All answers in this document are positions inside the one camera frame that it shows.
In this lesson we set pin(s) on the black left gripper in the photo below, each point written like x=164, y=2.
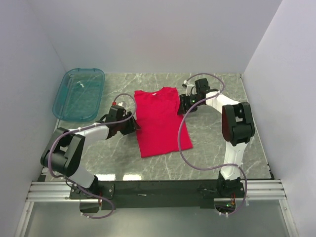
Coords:
x=133, y=126

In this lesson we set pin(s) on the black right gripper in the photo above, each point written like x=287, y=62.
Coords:
x=183, y=99

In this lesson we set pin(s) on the red t shirt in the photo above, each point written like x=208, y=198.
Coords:
x=159, y=122

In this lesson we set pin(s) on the teal transparent plastic bin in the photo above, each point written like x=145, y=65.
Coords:
x=79, y=95

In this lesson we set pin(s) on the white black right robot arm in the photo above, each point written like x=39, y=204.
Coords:
x=237, y=129

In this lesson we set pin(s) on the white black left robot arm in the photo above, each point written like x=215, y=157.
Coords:
x=65, y=148

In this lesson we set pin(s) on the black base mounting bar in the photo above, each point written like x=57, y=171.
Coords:
x=167, y=193

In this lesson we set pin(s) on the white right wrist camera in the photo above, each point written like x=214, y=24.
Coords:
x=189, y=88

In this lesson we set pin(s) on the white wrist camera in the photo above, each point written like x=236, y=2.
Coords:
x=189, y=88
x=122, y=104

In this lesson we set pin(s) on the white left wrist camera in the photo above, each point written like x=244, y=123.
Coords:
x=122, y=104

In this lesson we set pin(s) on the aluminium frame rail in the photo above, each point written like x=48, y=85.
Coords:
x=262, y=212

